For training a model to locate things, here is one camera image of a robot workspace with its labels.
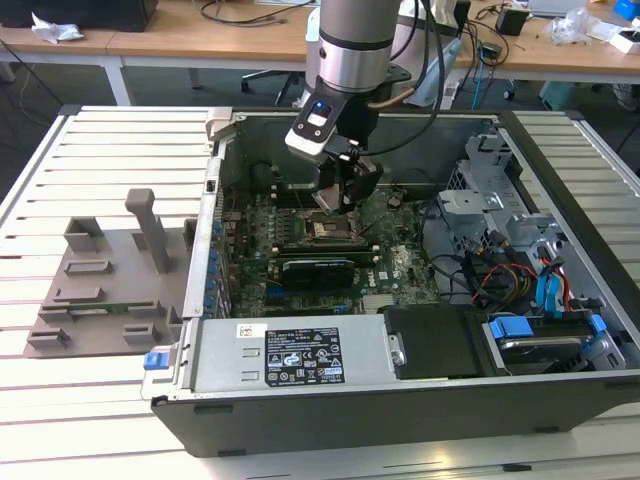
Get CPU socket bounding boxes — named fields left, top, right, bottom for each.
left=299, top=208, right=362, bottom=246

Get black office chair base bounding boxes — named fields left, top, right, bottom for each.
left=240, top=68, right=307, bottom=107

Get green motherboard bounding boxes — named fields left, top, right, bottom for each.
left=219, top=187, right=444, bottom=319

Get metal drive cage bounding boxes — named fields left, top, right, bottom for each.
left=435, top=133, right=571, bottom=261

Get pale grey case latch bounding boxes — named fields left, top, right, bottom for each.
left=205, top=107, right=237, bottom=142

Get black graphics card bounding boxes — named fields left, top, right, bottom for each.
left=280, top=255, right=357, bottom=290

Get small silver heatsink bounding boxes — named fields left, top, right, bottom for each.
left=362, top=293, right=395, bottom=314

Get small black box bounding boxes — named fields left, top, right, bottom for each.
left=494, top=7, right=529, bottom=36

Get teal container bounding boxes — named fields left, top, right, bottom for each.
left=540, top=80, right=586, bottom=112

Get wooden desk white legs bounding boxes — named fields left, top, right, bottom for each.
left=0, top=0, right=640, bottom=106

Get black plastic shroud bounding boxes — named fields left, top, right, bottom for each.
left=377, top=304, right=494, bottom=381

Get clear plastic bag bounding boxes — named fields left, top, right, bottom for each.
left=544, top=7, right=609, bottom=46

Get hard disk in blue carrier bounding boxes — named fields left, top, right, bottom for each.
left=482, top=312, right=609, bottom=376

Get grey power supply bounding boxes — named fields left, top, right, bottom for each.
left=192, top=317, right=401, bottom=394

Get small white box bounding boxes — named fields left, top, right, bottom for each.
left=606, top=27, right=640, bottom=55

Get grey parts rack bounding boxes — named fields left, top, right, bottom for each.
left=24, top=187, right=201, bottom=359

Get black open PC case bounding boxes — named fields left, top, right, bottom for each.
left=140, top=107, right=640, bottom=459

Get large black box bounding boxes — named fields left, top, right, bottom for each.
left=0, top=0, right=160, bottom=32

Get green RAM stick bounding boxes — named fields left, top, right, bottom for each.
left=68, top=303, right=154, bottom=317

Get crumpled white paper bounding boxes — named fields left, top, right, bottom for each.
left=30, top=10, right=85, bottom=45

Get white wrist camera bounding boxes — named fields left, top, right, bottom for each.
left=284, top=99, right=342, bottom=162

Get multicolour power wire bundle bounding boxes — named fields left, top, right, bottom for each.
left=472, top=262, right=540, bottom=307

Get blue data wire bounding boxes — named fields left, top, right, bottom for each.
left=536, top=269, right=553, bottom=314
left=548, top=267, right=569, bottom=322

